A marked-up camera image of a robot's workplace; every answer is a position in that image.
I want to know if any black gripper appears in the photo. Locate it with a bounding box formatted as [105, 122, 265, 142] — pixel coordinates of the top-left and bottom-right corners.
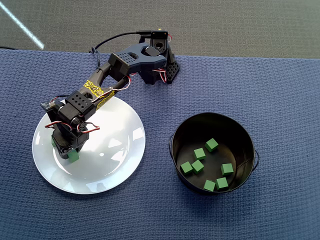
[51, 121, 90, 160]

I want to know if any white round plate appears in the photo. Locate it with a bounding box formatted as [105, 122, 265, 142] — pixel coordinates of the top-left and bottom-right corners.
[31, 94, 146, 195]

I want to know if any blue woven tablecloth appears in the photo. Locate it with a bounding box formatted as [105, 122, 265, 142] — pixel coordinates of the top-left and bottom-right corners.
[0, 48, 320, 240]

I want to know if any black metal bucket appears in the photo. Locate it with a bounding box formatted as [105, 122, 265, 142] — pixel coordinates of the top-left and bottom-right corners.
[168, 111, 261, 195]

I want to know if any white red gripper servo wire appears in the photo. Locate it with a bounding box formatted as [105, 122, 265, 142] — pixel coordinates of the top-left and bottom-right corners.
[44, 120, 101, 133]

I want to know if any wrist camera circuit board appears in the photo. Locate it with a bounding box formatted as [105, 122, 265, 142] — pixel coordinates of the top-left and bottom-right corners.
[40, 98, 61, 112]

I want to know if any white red forearm servo wire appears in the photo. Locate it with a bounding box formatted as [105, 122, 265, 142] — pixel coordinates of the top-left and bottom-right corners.
[93, 74, 132, 101]

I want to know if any white red base servo wire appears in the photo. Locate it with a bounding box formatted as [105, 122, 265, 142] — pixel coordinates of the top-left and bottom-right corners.
[151, 67, 168, 83]

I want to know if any long black cable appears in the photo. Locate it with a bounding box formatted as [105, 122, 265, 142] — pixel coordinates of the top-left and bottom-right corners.
[89, 29, 154, 72]

